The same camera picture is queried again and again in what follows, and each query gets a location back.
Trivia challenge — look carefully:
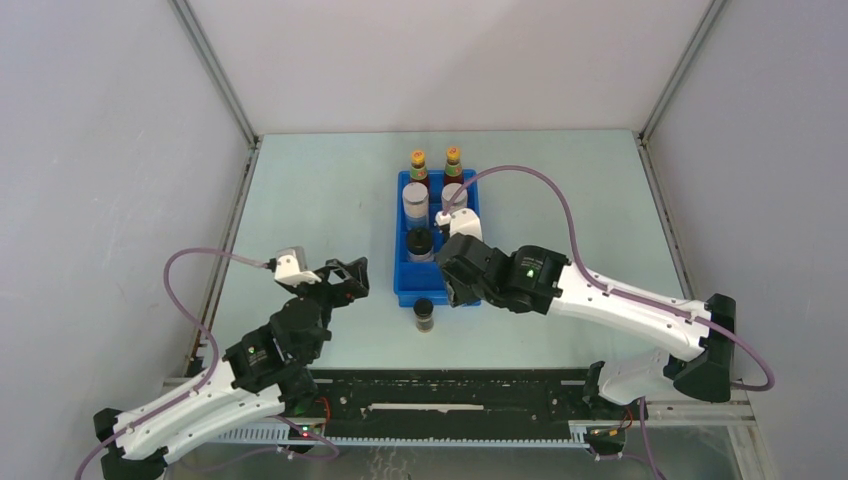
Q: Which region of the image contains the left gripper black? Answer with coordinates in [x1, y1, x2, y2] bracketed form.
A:
[286, 257, 370, 327]

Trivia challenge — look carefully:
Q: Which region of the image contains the white spice jar black lid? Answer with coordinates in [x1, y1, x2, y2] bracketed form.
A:
[405, 227, 434, 263]

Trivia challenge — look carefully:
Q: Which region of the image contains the small pepper jar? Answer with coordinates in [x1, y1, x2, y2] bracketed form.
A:
[413, 298, 434, 333]

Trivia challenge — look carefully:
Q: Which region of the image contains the clear jar silver lid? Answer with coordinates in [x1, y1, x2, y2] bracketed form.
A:
[402, 182, 429, 230]
[441, 183, 468, 212]

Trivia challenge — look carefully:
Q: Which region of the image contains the red sauce bottle yellow cap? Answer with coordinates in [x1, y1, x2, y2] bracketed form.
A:
[443, 146, 464, 186]

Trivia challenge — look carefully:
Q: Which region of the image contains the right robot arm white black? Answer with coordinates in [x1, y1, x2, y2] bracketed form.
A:
[435, 234, 735, 418]

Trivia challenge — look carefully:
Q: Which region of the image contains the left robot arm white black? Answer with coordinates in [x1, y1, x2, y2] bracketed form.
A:
[93, 247, 370, 479]

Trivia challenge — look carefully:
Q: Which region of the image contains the blue compartment tray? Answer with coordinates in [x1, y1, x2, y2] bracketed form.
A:
[393, 170, 449, 308]

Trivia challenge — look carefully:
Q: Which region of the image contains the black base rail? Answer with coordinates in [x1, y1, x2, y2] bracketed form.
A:
[284, 369, 639, 442]

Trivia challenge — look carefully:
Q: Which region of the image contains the aluminium frame front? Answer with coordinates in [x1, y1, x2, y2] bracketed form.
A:
[158, 377, 757, 449]

